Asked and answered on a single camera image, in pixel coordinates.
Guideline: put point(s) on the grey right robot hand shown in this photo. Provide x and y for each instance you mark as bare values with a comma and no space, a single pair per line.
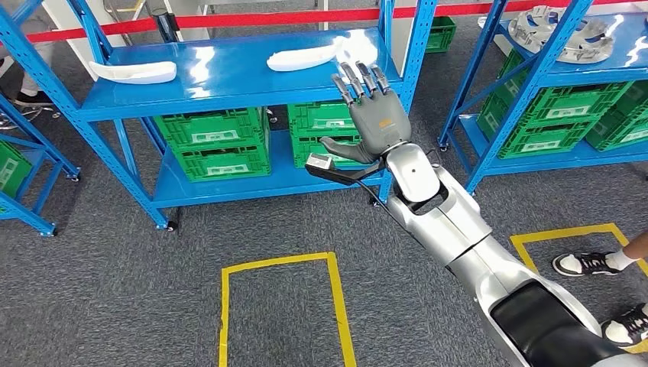
379,126

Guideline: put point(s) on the white plastic mirror housing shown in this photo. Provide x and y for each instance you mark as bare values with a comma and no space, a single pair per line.
136,73
298,58

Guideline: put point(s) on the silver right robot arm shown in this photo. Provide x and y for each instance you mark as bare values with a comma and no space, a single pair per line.
455,223

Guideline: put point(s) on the blue metal shelf rack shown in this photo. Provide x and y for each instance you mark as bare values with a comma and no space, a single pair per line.
35,219
228,76
627,55

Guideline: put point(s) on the silver metal wheel part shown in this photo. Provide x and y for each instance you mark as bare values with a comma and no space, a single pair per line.
529,30

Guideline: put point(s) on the green plastic crate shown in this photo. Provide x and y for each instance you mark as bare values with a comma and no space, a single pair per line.
222,164
207,129
617,134
567,104
12,169
314,119
633,101
544,142
440,35
309,144

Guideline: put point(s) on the red barrier belt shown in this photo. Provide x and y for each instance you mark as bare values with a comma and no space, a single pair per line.
278,18

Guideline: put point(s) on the yellow floor tape square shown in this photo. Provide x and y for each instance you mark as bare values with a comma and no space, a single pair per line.
557,234
278,262

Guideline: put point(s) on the person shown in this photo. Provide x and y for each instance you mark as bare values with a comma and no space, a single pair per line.
33,76
577,264

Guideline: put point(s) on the chrome office chair base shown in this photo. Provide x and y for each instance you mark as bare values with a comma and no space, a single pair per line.
20,117

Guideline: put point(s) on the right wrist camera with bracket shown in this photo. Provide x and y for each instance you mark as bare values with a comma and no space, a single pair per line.
320,162

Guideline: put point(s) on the black stanchion post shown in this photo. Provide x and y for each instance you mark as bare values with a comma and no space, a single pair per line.
163,28

